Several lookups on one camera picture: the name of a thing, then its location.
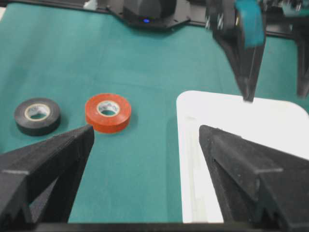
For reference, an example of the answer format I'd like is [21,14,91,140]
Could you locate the white plastic tray case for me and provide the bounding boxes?
[176,90,309,223]

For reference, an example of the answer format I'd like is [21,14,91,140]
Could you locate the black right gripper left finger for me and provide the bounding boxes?
[0,125,94,229]

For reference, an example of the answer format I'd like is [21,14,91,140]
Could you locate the orange electrical tape roll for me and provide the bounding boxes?
[85,93,132,133]

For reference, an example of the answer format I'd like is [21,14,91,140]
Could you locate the black aluminium frame rail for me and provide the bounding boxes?
[82,0,309,41]

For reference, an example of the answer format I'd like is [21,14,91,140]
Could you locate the green table cloth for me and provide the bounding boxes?
[0,1,309,224]

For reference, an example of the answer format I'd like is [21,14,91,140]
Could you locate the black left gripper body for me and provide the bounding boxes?
[205,0,238,39]

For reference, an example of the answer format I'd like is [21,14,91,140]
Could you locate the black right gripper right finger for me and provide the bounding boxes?
[198,125,309,230]

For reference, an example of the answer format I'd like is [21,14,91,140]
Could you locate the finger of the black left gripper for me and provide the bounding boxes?
[217,0,266,102]
[259,0,309,97]

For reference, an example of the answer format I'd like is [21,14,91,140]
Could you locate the black electrical tape roll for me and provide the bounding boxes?
[14,98,61,136]

